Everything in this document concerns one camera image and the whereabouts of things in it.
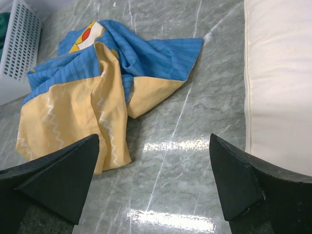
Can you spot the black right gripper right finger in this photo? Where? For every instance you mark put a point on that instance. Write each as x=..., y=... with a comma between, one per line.
x=258, y=197

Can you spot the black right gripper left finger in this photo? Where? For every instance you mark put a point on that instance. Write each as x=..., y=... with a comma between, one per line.
x=47, y=195

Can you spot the yellow and blue pillowcase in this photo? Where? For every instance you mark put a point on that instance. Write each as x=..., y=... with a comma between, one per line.
x=103, y=74

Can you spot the cream white pillow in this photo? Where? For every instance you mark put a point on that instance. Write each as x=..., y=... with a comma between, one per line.
x=278, y=82

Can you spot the white perforated plastic basket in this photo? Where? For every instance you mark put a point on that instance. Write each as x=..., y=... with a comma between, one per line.
x=19, y=51

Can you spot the dark green cloth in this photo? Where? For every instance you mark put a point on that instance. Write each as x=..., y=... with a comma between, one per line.
x=4, y=21

